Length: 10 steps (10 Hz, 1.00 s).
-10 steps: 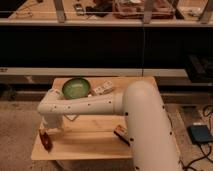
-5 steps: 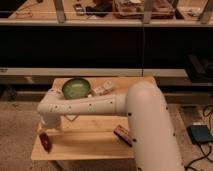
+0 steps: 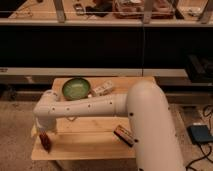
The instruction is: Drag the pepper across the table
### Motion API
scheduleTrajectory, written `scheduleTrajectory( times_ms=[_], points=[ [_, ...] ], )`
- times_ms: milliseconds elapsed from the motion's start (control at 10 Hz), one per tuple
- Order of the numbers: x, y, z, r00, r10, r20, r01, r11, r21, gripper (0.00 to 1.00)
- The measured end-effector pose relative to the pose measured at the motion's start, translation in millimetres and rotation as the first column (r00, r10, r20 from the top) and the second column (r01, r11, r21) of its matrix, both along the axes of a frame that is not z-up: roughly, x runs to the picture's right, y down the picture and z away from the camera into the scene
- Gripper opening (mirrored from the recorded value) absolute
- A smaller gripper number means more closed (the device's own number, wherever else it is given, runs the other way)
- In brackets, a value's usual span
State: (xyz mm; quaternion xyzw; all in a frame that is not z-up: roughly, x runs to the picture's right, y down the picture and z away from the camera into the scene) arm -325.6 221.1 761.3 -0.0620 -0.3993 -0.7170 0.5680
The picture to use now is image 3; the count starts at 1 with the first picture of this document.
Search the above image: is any blue foot pedal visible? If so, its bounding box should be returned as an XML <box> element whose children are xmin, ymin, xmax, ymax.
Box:
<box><xmin>187</xmin><ymin>125</ymin><xmax>213</xmax><ymax>144</ymax></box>

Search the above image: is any black device on shelf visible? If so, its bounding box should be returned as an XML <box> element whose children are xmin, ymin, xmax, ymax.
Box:
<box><xmin>73</xmin><ymin>3</ymin><xmax>85</xmax><ymax>16</ymax></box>

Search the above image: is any brown chocolate bar box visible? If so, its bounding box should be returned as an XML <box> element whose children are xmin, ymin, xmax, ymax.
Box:
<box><xmin>114</xmin><ymin>125</ymin><xmax>134</xmax><ymax>147</ymax></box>

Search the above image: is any green bowl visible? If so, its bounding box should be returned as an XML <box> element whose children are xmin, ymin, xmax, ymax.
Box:
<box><xmin>62</xmin><ymin>78</ymin><xmax>91</xmax><ymax>100</ymax></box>

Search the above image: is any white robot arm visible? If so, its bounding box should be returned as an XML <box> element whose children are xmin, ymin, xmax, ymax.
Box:
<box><xmin>34</xmin><ymin>80</ymin><xmax>186</xmax><ymax>171</ymax></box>

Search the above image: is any wooden table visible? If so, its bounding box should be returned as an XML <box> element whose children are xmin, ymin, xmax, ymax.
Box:
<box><xmin>30</xmin><ymin>76</ymin><xmax>157</xmax><ymax>162</ymax></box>

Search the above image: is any tray of items on shelf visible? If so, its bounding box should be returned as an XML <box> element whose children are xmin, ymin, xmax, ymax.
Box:
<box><xmin>112</xmin><ymin>0</ymin><xmax>174</xmax><ymax>19</ymax></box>

